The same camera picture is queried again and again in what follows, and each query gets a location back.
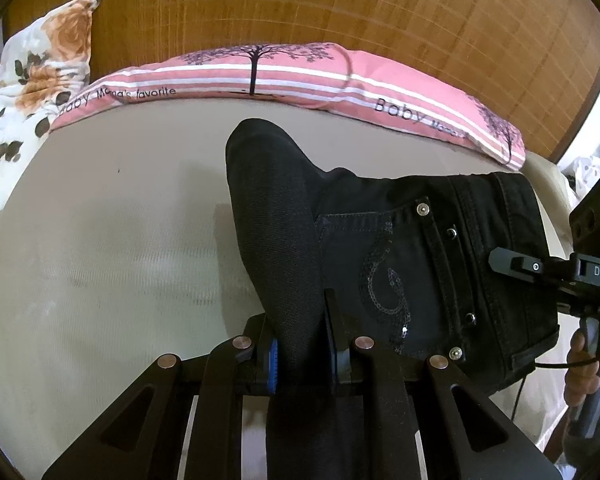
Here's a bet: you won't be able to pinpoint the beige bed sheet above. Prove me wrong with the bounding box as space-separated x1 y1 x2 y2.
0 95 577 480

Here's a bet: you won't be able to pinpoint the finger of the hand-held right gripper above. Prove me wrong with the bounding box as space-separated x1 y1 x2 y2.
487 246 575 291

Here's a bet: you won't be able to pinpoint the wooden headboard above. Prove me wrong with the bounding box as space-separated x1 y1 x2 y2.
2 0 600 162

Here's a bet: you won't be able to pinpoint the floral pillow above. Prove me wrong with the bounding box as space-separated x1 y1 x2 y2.
0 0 104 257

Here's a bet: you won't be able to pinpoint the black cable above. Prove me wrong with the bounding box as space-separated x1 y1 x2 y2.
510 325 600 422

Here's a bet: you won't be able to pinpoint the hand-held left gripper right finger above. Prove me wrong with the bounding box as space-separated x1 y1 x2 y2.
322 287 562 480

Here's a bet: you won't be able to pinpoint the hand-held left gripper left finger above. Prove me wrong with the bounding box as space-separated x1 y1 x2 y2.
42 312 282 480

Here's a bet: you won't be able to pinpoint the person's right hand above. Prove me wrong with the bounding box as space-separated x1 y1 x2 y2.
562 331 600 411

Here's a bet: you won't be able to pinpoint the white dotted cloth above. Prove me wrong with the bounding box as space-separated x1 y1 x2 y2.
569 154 600 197

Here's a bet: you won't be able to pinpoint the pink striped pillow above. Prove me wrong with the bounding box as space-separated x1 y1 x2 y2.
50 40 527 172

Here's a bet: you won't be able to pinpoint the black pants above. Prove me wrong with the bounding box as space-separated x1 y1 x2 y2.
225 117 562 480

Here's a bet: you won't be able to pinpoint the person's right forearm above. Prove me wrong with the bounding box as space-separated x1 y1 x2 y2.
550 407 581 468

